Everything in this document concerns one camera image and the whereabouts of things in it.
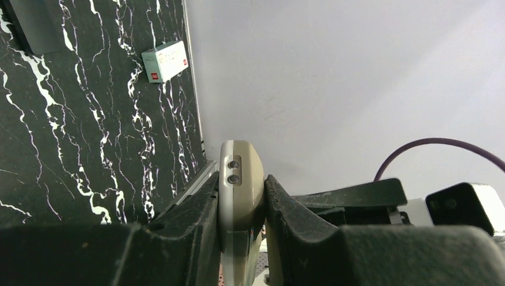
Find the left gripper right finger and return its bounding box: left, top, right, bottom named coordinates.
left=264, top=175, right=504, bottom=285

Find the white battery box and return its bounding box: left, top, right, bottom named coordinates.
left=141, top=41, right=189, bottom=83

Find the black remote control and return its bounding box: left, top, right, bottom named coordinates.
left=1, top=0, right=64, bottom=55

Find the white remote control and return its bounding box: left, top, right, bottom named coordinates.
left=217, top=140, right=265, bottom=285

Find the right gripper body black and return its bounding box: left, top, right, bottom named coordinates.
left=294, top=178, right=410, bottom=226

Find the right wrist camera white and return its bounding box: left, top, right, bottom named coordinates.
left=400, top=182, right=504, bottom=237

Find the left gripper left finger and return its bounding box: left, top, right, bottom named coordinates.
left=1, top=173, right=220, bottom=285

